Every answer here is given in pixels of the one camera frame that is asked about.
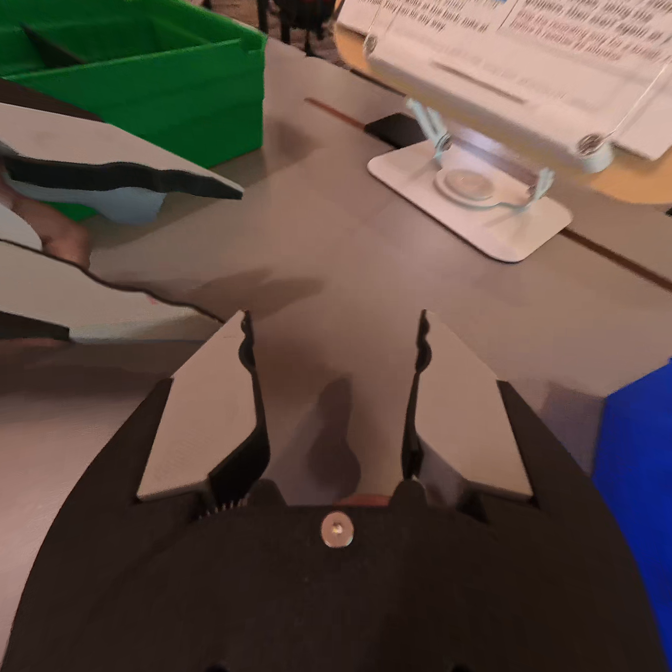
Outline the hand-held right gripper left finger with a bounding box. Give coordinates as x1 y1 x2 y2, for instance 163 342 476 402
135 309 272 506

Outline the blue plastic bin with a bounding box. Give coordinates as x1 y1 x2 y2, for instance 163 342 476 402
592 358 672 585

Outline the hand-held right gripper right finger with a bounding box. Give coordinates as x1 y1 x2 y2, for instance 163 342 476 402
401 309 534 506

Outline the person's left hand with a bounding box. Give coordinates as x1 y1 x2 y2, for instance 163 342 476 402
0 180 93 268

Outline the black bin divider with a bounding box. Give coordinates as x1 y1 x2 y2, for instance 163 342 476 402
20 23 89 68

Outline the green plastic bin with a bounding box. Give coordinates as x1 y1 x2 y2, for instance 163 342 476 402
0 0 268 222

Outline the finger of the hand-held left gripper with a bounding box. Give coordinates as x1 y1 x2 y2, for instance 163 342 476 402
0 239 228 343
0 102 245 226

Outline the black desk grommet cover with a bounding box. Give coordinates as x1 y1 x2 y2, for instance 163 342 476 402
364 112 427 150

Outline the printed instruction sheet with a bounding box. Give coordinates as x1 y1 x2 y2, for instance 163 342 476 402
338 0 672 158

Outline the white stand with wooden board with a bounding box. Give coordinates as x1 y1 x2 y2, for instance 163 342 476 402
333 0 672 263

